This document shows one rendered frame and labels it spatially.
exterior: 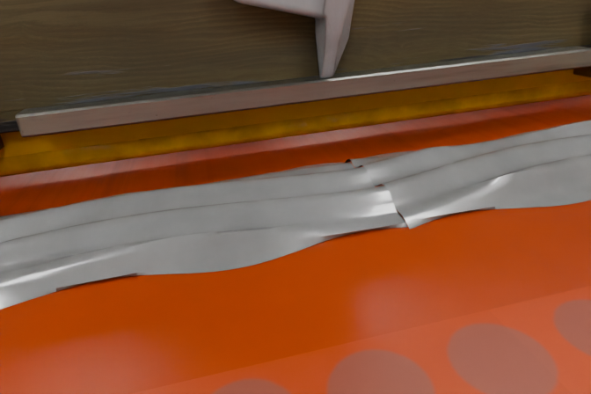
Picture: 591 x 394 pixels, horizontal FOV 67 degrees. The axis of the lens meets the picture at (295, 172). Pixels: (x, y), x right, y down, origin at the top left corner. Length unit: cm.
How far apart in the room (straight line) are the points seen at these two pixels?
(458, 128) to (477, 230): 12
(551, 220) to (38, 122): 21
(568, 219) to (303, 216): 9
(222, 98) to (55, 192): 9
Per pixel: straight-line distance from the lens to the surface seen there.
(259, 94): 21
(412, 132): 27
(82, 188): 24
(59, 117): 22
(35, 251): 18
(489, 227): 17
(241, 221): 16
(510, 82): 30
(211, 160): 24
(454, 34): 26
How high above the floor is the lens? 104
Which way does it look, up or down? 22 degrees down
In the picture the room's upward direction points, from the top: 4 degrees counter-clockwise
